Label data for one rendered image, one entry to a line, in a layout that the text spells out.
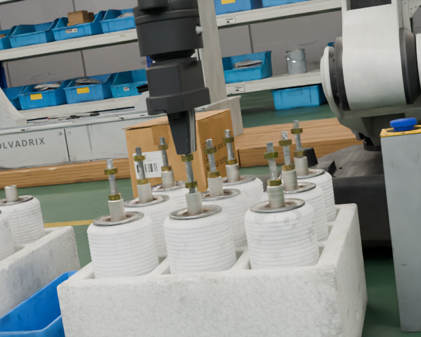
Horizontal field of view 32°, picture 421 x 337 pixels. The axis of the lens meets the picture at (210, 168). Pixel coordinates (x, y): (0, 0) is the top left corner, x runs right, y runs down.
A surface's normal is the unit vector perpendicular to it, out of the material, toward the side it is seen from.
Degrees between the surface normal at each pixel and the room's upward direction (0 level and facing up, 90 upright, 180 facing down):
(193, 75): 90
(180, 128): 90
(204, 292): 90
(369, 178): 46
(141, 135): 90
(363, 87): 112
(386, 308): 0
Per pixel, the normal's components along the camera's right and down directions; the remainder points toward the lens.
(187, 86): 0.91, -0.07
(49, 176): -0.29, 0.18
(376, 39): -0.31, -0.54
